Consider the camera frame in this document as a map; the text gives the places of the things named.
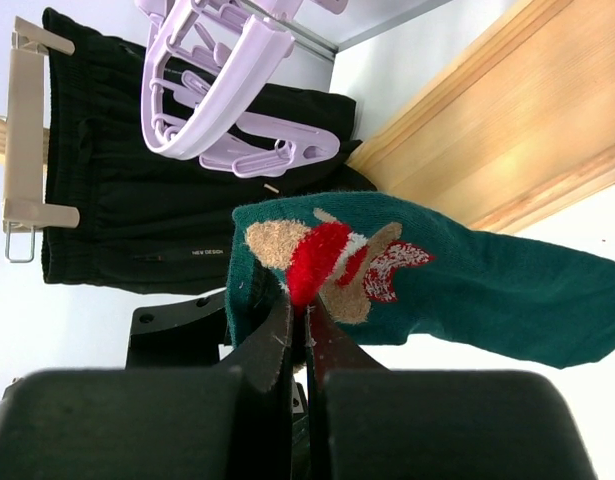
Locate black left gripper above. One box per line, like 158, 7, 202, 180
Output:
124, 289, 308, 446

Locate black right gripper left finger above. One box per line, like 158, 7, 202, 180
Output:
0, 298, 293, 479

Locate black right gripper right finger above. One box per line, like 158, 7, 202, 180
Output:
304, 301, 595, 479

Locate green christmas sock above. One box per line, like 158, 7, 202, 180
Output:
226, 192, 615, 369

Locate purple round clip hanger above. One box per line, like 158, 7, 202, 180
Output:
136, 1, 340, 178

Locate black shorts on hanger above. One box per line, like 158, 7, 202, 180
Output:
41, 8, 371, 295

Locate wooden rack base tray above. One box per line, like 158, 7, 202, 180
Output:
350, 0, 615, 234

